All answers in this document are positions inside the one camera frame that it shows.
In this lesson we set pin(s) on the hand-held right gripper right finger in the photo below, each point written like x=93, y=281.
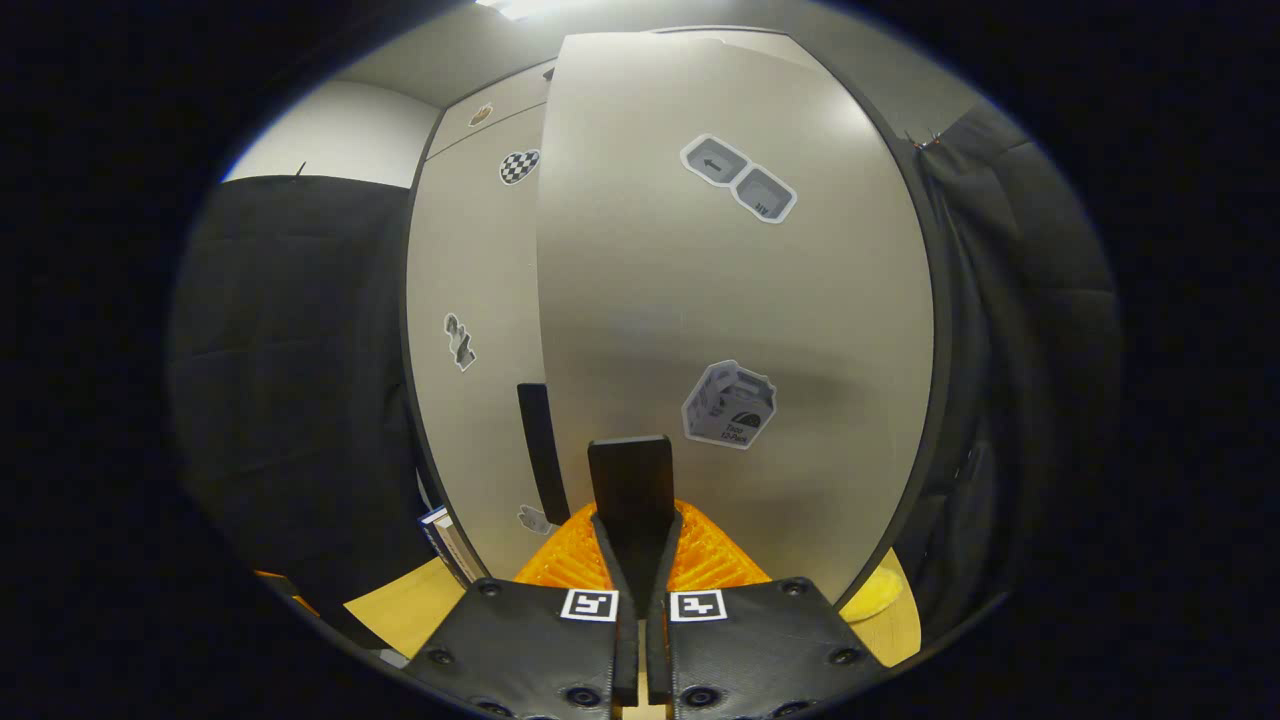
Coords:
x=660, y=600

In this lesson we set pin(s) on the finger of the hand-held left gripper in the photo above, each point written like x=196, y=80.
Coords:
x=300, y=598

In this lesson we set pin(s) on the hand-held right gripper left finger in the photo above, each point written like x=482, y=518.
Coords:
x=620, y=600

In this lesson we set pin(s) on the beige cabinet door box sticker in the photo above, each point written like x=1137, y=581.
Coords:
x=640, y=280

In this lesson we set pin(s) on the beige cabinet door checkered sticker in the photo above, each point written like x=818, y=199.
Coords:
x=470, y=280

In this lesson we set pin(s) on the white and black book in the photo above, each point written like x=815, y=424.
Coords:
x=450, y=545

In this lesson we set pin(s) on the black backdrop cloth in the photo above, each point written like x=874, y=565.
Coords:
x=290, y=380

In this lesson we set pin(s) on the yellow round sponge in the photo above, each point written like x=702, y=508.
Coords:
x=880, y=598

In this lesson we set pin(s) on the black binder clip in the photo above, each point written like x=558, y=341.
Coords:
x=925, y=141

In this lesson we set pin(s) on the long ceiling light panel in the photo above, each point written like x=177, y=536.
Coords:
x=530, y=7

